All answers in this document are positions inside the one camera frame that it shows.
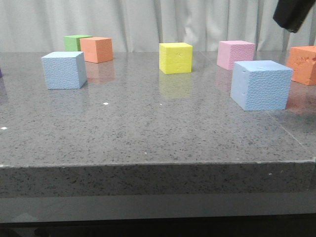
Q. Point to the yellow foam cube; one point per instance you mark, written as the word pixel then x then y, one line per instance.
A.
pixel 175 58

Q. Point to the light blue foam cube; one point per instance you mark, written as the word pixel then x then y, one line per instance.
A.
pixel 260 85
pixel 64 70

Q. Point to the grey pleated curtain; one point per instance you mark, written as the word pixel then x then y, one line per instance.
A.
pixel 140 25

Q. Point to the dented orange foam cube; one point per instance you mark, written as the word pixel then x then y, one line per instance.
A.
pixel 302 59

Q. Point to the smooth orange foam cube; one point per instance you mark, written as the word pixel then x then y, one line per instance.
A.
pixel 97 49

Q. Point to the green foam cube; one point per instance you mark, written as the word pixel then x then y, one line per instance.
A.
pixel 72 42

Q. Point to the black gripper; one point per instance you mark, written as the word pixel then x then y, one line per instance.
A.
pixel 290 14

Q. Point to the pink foam cube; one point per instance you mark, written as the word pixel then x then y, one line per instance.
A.
pixel 234 50

